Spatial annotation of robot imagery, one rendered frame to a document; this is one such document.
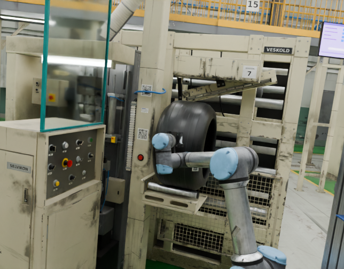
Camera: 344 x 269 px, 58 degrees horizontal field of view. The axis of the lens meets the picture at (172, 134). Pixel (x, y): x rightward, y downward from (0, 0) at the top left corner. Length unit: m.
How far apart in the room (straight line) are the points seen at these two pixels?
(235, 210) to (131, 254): 1.31
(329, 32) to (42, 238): 5.23
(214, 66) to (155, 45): 0.44
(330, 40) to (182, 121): 4.37
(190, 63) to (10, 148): 1.27
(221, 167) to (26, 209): 1.03
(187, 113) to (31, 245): 1.09
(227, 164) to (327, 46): 4.85
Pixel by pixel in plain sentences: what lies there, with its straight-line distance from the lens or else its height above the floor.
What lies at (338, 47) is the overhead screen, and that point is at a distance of 5.95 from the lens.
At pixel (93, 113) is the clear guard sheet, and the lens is 1.93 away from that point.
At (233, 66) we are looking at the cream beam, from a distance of 2.17.
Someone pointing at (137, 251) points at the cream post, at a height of 0.39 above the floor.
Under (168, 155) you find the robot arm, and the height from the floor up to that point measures 1.23.
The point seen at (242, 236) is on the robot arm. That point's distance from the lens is 1.19.
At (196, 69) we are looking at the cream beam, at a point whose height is 1.69.
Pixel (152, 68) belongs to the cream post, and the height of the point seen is 1.65.
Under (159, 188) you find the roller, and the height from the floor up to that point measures 0.90.
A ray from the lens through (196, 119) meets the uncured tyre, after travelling 1.81.
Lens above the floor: 1.53
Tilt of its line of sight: 8 degrees down
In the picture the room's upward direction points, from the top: 6 degrees clockwise
